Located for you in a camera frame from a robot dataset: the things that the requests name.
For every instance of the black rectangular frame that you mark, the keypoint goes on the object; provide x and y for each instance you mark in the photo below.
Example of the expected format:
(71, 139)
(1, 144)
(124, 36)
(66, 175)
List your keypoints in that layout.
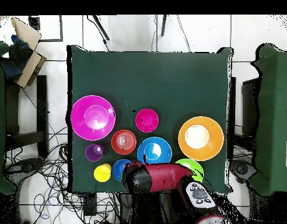
(61, 30)

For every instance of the large pink bowl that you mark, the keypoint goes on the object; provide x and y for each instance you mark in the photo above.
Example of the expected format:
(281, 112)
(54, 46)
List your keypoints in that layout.
(93, 117)

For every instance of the small dark blue bowl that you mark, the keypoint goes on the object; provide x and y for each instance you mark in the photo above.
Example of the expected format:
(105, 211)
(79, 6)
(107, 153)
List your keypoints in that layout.
(117, 169)

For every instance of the large orange bowl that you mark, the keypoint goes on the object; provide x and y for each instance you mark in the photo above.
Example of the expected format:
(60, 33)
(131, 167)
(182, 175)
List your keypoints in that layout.
(211, 149)

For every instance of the dark blue cloth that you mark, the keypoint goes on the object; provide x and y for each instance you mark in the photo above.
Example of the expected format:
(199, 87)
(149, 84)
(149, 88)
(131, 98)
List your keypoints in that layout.
(15, 60)

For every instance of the black power brick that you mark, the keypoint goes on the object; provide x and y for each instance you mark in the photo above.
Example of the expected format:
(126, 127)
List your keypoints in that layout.
(90, 205)

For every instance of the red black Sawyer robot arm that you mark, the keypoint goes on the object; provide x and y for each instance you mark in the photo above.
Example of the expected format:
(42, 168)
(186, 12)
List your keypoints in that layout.
(166, 179)

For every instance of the small crimson bowl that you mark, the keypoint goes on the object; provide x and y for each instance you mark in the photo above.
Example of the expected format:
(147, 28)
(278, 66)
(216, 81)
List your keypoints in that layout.
(147, 120)

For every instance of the cardboard box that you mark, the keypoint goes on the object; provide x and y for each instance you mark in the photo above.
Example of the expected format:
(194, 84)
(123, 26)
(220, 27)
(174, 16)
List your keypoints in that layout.
(29, 67)

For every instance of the small red-orange bowl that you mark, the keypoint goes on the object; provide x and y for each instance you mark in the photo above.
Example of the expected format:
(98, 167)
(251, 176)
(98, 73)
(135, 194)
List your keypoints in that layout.
(123, 142)

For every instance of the purple cup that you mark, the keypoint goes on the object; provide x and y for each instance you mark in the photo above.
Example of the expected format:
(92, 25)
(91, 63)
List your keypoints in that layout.
(94, 152)

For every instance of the black tripod leg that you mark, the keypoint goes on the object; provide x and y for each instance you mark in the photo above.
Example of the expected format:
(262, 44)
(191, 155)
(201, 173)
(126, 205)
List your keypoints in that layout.
(101, 28)
(163, 25)

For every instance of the dark green table cloth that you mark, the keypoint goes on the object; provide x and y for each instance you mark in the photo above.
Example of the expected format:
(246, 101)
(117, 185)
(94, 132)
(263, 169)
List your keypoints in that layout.
(145, 77)

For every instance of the grey base with black knob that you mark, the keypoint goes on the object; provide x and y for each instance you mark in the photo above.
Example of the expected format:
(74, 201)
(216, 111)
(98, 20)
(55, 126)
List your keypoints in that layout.
(26, 166)
(242, 169)

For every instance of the green bowl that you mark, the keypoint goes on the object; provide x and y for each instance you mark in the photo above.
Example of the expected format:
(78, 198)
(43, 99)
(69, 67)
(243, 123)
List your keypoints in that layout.
(194, 166)

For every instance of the yellow cup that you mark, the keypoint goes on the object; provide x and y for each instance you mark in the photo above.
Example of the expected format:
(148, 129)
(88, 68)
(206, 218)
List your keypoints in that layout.
(102, 173)

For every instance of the light blue bowl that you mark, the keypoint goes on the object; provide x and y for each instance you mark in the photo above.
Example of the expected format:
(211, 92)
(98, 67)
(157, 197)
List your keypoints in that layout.
(162, 147)

